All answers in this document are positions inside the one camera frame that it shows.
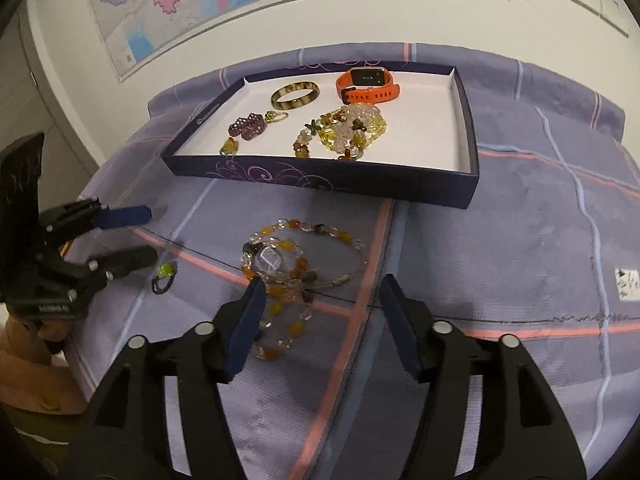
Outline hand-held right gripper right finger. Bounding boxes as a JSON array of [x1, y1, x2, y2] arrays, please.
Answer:
[[379, 274, 587, 480]]

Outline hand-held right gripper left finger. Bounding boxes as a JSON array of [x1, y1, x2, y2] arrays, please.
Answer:
[[59, 276, 268, 480]]

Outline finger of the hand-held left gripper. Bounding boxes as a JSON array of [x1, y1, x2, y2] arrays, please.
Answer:
[[62, 246, 158, 306], [42, 200, 152, 233]]

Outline green stone ring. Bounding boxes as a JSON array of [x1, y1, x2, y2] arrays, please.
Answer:
[[151, 262, 178, 295]]

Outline amber bead necklace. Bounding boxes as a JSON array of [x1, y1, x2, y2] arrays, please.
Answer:
[[240, 218, 368, 361]]

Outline yellow bead bracelet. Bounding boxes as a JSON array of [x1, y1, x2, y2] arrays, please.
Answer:
[[320, 105, 388, 153]]

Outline dark blue box tray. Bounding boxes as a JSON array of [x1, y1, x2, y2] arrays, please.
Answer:
[[161, 60, 481, 209]]

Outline person's left forearm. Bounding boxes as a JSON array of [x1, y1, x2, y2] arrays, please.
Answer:
[[0, 347, 88, 416]]

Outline person's left hand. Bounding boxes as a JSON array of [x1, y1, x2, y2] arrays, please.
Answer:
[[10, 316, 68, 356]]

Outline grey wooden door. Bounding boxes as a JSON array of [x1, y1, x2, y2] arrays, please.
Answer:
[[0, 10, 108, 196]]

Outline purple plaid bedsheet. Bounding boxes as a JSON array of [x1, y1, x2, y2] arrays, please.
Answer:
[[60, 42, 640, 480]]

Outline person's olive clothing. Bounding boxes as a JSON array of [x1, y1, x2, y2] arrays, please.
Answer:
[[0, 405, 81, 480]]

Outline tortoiseshell bangle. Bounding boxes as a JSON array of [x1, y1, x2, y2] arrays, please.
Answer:
[[270, 81, 321, 111]]

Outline white fabric label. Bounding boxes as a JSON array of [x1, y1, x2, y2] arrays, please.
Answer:
[[614, 268, 640, 302]]

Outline orange smartwatch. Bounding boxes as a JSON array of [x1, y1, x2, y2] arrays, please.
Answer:
[[335, 66, 401, 103]]

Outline purple beaded bracelet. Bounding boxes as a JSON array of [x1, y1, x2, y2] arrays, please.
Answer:
[[228, 114, 266, 139]]

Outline flower bead bracelet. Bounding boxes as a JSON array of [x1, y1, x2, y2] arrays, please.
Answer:
[[292, 109, 346, 159]]

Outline white wall switch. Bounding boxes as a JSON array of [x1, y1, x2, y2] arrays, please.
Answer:
[[597, 0, 632, 38]]

